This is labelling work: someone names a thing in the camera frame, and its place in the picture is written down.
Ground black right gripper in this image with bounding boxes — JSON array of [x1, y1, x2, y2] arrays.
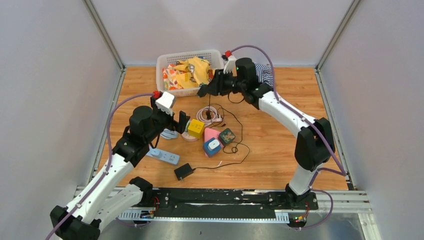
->
[[203, 68, 246, 97]]

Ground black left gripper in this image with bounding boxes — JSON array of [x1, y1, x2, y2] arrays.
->
[[145, 97, 190, 144]]

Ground yellow cube socket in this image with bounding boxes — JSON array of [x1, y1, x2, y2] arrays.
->
[[187, 119, 205, 139]]

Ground pink triangular power strip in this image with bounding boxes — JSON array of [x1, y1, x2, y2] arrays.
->
[[203, 127, 221, 143]]

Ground white cube charger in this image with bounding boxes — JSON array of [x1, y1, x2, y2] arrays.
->
[[207, 138, 221, 151]]

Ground blue cube socket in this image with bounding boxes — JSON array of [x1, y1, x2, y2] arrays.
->
[[203, 139, 222, 158]]

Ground light blue charger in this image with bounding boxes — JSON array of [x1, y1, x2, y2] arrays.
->
[[149, 148, 162, 158]]

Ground dark green adapter plug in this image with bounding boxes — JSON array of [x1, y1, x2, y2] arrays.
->
[[218, 128, 236, 146]]

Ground black power adapter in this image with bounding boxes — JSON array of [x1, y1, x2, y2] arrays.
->
[[174, 163, 195, 181]]

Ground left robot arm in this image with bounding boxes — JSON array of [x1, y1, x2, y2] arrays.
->
[[50, 97, 190, 240]]

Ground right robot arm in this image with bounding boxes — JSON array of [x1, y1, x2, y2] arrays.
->
[[197, 57, 335, 209]]

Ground round pink power strip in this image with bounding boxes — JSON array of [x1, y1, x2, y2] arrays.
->
[[181, 131, 198, 142]]

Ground yellow patterned clothes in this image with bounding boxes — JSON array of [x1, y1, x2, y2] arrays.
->
[[162, 56, 216, 91]]

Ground white plastic basket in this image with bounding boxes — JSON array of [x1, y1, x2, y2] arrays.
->
[[156, 49, 224, 97]]

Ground white power strip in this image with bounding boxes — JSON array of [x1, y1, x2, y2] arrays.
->
[[146, 148, 180, 166]]

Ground blue white striped cloth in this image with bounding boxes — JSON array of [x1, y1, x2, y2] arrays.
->
[[254, 63, 274, 88]]

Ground grey power strip cable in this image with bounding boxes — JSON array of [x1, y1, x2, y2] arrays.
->
[[159, 129, 180, 141]]

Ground thin black adapter cable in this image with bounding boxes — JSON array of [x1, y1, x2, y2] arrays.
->
[[192, 103, 251, 170]]

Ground coiled pink cable with plug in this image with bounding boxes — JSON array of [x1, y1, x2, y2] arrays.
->
[[196, 105, 223, 127]]

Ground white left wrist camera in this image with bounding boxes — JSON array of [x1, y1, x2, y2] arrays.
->
[[155, 91, 176, 117]]

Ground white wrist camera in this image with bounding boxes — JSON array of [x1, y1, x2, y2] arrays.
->
[[155, 91, 176, 117], [223, 55, 237, 74]]

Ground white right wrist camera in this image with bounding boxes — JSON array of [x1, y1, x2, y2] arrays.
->
[[223, 55, 237, 74]]

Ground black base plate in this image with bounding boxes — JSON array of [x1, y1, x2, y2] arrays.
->
[[134, 188, 319, 220]]

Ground aluminium frame rail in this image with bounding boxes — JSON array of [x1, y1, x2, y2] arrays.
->
[[82, 0, 126, 72]]

